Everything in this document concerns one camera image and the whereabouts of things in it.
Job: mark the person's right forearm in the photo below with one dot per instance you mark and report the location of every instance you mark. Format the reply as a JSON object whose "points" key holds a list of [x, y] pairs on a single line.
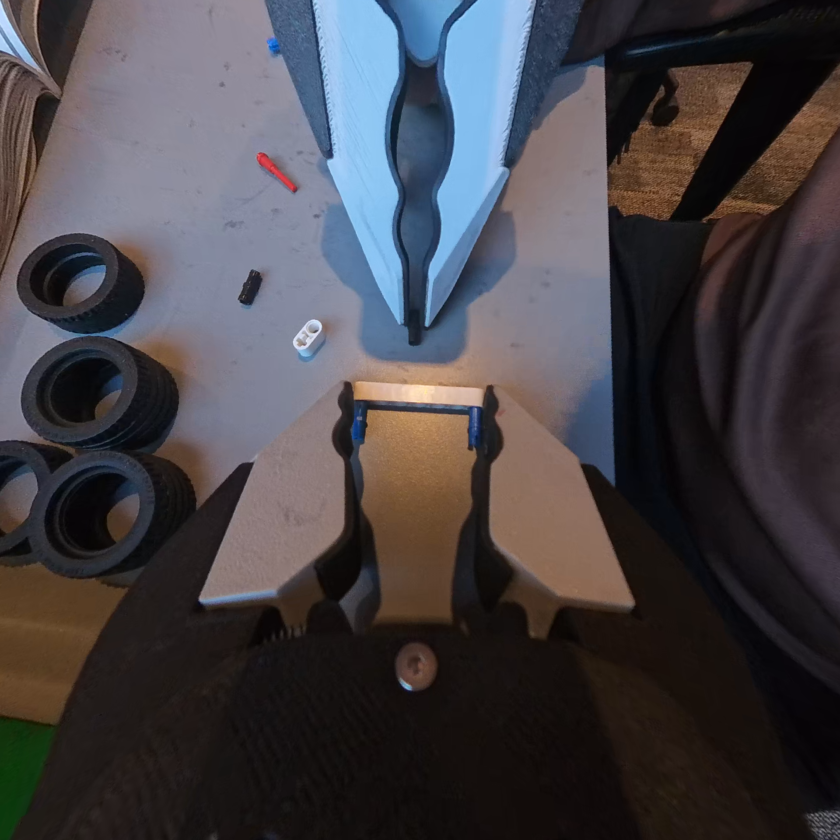
{"points": [[656, 19]]}

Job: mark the red plastic axle pin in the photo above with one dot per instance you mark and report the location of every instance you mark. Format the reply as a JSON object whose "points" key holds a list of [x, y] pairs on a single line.
{"points": [[275, 172]]}

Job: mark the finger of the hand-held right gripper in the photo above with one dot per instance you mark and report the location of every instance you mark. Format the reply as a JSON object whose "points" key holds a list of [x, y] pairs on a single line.
{"points": [[361, 131], [479, 118]]}

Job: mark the white holed brick beam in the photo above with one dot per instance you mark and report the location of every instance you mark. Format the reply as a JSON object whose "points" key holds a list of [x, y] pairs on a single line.
{"points": [[420, 394]]}

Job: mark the blue plastic connector pin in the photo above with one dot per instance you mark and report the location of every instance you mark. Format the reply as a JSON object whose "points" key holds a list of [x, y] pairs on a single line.
{"points": [[358, 425], [476, 426]]}

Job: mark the black plastic connector pin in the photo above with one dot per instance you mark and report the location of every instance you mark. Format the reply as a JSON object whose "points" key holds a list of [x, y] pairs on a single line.
{"points": [[415, 331], [250, 287]]}

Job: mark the green plastic bin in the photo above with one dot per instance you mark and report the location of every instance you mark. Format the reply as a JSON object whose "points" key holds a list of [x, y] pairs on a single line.
{"points": [[19, 774]]}

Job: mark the white small connector piece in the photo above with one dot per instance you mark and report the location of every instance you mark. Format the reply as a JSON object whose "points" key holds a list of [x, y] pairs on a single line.
{"points": [[308, 338]]}

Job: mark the black chair base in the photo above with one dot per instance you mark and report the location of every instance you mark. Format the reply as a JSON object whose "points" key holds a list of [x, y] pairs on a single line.
{"points": [[741, 131]]}

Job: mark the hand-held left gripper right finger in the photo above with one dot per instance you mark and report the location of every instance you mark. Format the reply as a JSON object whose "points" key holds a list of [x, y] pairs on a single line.
{"points": [[544, 518]]}

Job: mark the person's torso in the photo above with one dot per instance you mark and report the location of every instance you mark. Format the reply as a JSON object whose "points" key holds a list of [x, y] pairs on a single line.
{"points": [[754, 394]]}

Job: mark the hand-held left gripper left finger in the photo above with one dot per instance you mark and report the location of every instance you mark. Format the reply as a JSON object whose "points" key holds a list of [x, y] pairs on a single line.
{"points": [[289, 512]]}

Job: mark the open instruction booklet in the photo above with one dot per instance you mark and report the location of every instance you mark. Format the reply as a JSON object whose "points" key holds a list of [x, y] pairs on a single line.
{"points": [[16, 131]]}

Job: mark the black rubber toy tyre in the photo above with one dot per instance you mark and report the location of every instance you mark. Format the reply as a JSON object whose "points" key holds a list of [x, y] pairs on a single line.
{"points": [[124, 295], [157, 400], [170, 505], [19, 453]]}

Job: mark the grey desk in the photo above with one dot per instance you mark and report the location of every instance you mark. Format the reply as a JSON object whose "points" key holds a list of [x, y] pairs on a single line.
{"points": [[164, 131]]}

